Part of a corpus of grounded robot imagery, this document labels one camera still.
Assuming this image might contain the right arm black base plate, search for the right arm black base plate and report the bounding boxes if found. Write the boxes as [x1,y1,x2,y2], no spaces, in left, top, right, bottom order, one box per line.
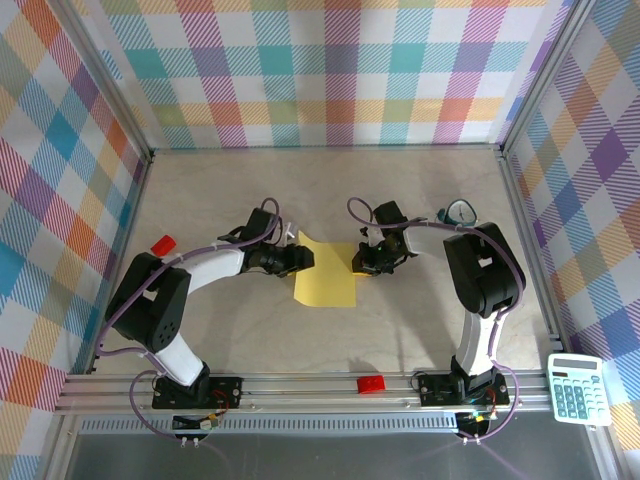
[417,372,511,407]

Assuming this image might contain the small electronics module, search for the small electronics module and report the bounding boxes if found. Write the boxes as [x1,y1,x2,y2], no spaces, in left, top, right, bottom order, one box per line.
[455,407,499,437]
[171,410,222,441]

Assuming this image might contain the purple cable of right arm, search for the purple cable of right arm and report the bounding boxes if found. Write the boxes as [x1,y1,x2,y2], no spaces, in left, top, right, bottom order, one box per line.
[347,197,527,444]

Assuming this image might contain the red toy block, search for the red toy block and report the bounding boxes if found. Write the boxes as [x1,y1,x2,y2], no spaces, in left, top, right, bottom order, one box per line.
[151,233,178,259]
[356,373,387,396]

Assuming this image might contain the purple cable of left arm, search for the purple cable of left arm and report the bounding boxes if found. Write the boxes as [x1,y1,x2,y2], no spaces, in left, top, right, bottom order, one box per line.
[94,197,281,444]

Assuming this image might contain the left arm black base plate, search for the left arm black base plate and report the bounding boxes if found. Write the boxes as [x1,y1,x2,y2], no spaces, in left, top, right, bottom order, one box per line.
[151,375,245,411]

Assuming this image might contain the white calculator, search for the white calculator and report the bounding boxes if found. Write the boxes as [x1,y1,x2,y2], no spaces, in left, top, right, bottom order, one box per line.
[547,352,614,427]

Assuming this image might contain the aluminium frame rail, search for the aluminium frame rail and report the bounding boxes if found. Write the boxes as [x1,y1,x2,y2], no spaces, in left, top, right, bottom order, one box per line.
[496,149,572,352]
[85,152,154,376]
[149,143,506,154]

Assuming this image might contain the yellow paper sheet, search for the yellow paper sheet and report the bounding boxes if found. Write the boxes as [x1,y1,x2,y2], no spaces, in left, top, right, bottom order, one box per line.
[292,228,358,308]

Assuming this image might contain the teal alarm clock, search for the teal alarm clock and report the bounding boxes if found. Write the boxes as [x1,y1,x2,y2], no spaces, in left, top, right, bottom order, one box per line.
[434,198,479,229]

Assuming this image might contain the wide slotted aluminium beam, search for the wide slotted aluminium beam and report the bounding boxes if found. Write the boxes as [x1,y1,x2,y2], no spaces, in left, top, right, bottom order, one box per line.
[53,370,564,416]

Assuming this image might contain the aluminium frame post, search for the aluminium frame post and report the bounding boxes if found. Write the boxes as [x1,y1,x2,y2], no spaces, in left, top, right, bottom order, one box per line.
[499,0,599,157]
[49,0,154,162]

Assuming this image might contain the aluminium frame leg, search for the aluminium frame leg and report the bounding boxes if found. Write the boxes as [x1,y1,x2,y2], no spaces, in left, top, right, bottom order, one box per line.
[582,424,632,480]
[38,414,84,480]

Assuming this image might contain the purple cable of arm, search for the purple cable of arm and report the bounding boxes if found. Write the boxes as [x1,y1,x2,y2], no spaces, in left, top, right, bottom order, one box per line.
[94,197,281,444]
[347,197,527,444]

